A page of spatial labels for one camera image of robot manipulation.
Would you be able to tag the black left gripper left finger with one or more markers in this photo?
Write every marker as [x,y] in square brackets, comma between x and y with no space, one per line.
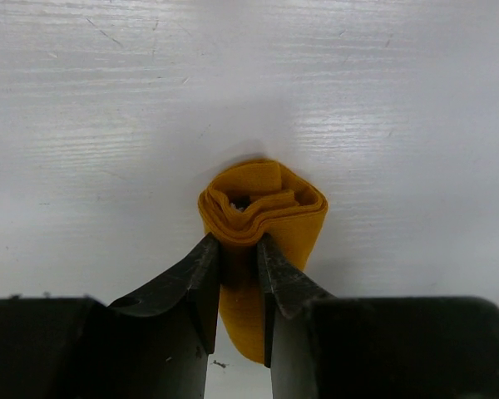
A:
[153,342]

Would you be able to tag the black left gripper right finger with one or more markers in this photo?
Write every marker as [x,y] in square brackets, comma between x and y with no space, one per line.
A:
[320,346]

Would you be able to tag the mustard yellow striped sock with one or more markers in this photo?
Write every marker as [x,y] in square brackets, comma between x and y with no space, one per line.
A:
[238,207]

